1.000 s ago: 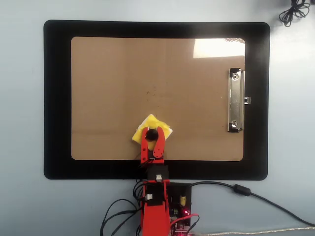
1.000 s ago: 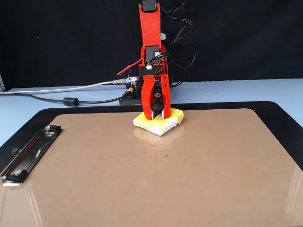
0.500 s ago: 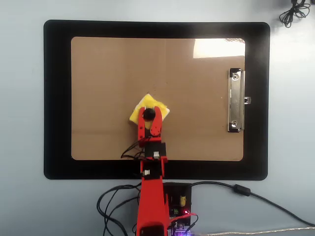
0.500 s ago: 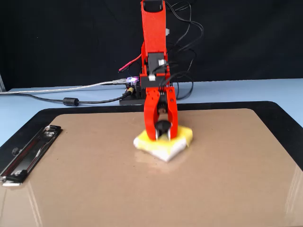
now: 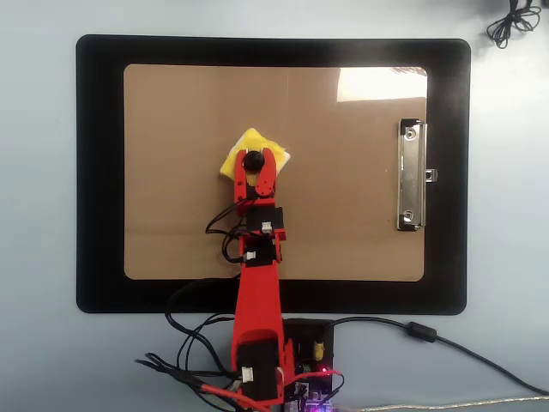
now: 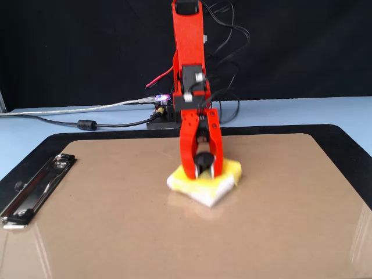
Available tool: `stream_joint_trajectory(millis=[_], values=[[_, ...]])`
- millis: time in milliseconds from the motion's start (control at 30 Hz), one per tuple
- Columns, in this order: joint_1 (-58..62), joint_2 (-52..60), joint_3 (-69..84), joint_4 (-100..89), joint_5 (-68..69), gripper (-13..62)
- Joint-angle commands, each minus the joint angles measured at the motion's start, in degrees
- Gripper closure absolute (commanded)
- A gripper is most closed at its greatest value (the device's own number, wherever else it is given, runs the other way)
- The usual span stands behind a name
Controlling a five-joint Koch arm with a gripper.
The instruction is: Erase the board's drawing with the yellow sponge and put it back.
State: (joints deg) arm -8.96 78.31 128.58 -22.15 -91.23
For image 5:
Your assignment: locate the metal clipboard clip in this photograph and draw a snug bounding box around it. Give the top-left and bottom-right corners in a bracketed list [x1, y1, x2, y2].
[395, 118, 439, 233]

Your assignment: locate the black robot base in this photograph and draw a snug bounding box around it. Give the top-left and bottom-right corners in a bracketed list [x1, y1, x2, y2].
[282, 318, 336, 396]

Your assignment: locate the silver USB cable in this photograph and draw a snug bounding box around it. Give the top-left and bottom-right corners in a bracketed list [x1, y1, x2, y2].
[337, 393, 549, 412]

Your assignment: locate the red wire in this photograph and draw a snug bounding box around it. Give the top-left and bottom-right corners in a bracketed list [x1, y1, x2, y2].
[199, 370, 346, 409]

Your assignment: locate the black rectangular mat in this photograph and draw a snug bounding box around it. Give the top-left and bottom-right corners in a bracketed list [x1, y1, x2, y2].
[75, 33, 472, 317]

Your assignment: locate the thin black servo wire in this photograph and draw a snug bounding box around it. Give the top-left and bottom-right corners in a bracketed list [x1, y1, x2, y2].
[205, 200, 258, 265]
[133, 277, 258, 412]

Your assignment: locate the black power cable with ferrite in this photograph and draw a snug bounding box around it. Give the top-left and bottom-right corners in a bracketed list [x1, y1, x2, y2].
[319, 316, 549, 397]

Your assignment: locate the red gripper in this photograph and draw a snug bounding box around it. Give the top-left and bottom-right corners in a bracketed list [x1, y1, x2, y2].
[232, 146, 280, 218]

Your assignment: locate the yellow and white sponge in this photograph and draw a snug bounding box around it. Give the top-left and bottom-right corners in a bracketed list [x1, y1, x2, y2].
[218, 127, 293, 182]

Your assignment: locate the brown clipboard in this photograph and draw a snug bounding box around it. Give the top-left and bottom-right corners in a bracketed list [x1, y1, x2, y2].
[123, 64, 429, 283]

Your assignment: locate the controller circuit board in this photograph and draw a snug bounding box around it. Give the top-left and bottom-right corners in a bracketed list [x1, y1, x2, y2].
[285, 338, 341, 412]

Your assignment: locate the black cone knob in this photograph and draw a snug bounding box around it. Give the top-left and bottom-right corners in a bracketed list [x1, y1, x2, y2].
[242, 150, 268, 173]

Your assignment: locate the coiled black cable bundle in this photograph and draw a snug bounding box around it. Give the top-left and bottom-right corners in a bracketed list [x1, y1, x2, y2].
[486, 0, 544, 50]

